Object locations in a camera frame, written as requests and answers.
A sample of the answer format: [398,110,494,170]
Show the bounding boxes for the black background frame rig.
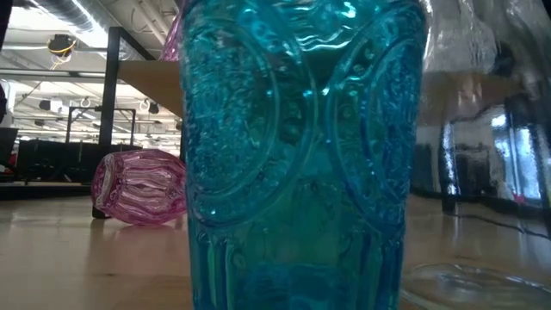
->
[65,106,137,146]

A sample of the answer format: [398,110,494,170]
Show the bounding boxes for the wooden shelf black metal legs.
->
[91,26,186,220]

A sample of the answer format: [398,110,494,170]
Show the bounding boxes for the blue embossed glass vase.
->
[177,0,430,310]

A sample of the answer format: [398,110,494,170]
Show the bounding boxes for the silver ceiling air duct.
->
[25,0,95,34]

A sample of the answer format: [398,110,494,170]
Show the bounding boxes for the black aluminium table frame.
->
[0,180,94,202]

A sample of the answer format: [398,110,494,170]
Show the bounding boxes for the ceiling reel yellow cable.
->
[46,33,77,71]

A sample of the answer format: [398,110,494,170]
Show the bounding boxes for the clear glass vase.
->
[399,0,551,310]

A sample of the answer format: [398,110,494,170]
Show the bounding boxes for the pink lobed flared-rim vase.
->
[90,148,189,227]

